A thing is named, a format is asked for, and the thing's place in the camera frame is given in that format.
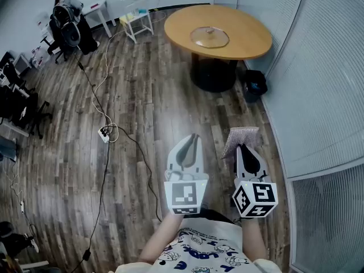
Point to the glass pot lid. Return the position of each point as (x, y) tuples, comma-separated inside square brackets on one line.
[(210, 37)]

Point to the round wooden table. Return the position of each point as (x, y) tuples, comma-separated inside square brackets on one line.
[(244, 33)]

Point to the white power strip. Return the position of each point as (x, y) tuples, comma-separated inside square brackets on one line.
[(104, 134)]

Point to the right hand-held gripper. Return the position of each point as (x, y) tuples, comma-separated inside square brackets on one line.
[(256, 198)]

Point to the person's right forearm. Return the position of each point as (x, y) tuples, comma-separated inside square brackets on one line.
[(254, 237)]

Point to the white desk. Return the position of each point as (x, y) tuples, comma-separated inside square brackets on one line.
[(98, 7)]

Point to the black folding chair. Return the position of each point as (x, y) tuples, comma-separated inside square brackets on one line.
[(27, 109)]

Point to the person's left forearm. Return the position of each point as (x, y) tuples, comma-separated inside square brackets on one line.
[(162, 237)]

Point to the silver scrubbing pad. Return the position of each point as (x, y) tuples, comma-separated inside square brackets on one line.
[(237, 141)]

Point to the black trash bin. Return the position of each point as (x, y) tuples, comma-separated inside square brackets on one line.
[(255, 85)]

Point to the small white side table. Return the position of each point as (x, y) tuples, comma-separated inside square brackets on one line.
[(136, 21)]

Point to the black office chair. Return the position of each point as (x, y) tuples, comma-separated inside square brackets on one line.
[(69, 33)]

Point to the person's white printed shirt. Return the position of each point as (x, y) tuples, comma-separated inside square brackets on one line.
[(204, 246)]

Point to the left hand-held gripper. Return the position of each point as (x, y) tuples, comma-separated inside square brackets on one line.
[(185, 192)]

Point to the black power adapter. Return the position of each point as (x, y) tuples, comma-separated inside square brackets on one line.
[(86, 255)]

